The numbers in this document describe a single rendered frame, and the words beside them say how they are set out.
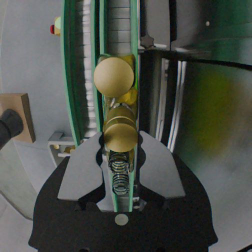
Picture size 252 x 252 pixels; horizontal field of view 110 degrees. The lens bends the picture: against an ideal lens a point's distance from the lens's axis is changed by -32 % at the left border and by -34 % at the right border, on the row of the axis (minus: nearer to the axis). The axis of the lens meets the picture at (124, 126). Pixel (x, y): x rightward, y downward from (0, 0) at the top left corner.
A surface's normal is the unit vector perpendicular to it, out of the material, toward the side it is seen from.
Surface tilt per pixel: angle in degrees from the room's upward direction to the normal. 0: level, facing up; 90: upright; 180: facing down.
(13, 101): 5
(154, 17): 0
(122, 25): 0
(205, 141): 90
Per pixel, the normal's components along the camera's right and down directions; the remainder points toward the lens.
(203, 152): -1.00, 0.03
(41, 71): 0.03, 0.46
